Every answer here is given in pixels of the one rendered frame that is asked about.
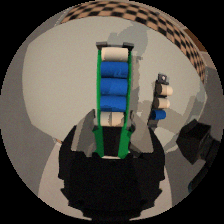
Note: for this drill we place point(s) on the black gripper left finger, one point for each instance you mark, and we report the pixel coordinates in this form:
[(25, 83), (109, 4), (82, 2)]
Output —
[(80, 142)]

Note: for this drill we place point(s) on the blue plastic bar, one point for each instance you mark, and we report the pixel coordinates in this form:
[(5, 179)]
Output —
[(114, 70), (113, 86), (158, 114), (112, 103)]

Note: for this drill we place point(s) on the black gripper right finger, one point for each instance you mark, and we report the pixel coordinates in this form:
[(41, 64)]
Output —
[(144, 144)]

